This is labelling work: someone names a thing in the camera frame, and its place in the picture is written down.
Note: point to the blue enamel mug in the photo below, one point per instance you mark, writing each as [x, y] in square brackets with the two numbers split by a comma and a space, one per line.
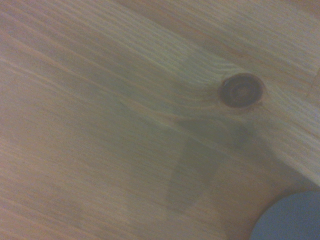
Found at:
[292, 217]

